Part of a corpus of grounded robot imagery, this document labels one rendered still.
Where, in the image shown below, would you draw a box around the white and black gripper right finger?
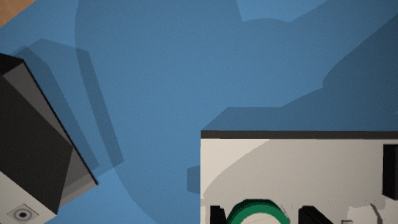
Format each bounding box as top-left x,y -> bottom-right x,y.
298,206 -> 333,224

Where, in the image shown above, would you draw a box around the green screw cap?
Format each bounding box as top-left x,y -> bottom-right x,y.
226,199 -> 290,224

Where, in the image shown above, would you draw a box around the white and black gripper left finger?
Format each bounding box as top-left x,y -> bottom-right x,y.
210,205 -> 227,224

